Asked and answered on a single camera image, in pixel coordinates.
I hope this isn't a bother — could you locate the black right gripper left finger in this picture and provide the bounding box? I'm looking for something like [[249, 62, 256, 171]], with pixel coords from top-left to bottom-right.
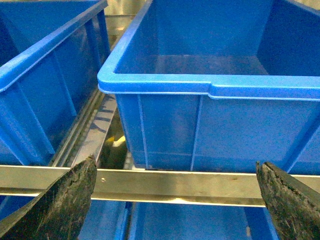
[[0, 156, 97, 240]]

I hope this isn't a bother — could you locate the blue bin with buttons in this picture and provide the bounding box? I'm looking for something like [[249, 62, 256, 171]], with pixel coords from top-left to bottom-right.
[[0, 0, 111, 166]]

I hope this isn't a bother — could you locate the metal shelf front rail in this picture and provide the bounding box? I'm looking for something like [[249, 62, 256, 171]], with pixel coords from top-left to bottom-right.
[[0, 164, 320, 208]]

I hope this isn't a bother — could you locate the blue lower left bin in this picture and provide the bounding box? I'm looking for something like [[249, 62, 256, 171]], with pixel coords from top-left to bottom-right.
[[0, 195, 132, 240]]

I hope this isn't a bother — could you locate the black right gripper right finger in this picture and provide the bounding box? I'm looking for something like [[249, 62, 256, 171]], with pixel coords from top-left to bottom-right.
[[256, 162, 320, 240]]

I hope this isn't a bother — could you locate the blue empty centre bin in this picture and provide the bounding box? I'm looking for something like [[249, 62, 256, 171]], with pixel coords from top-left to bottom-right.
[[97, 0, 320, 175]]

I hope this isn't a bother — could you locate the metal roller track divider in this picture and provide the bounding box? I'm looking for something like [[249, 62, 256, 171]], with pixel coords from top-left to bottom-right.
[[49, 89, 117, 167]]

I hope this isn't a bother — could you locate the blue lower shelf bin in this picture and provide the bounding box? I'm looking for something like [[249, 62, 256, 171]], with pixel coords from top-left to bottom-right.
[[128, 202, 279, 240]]

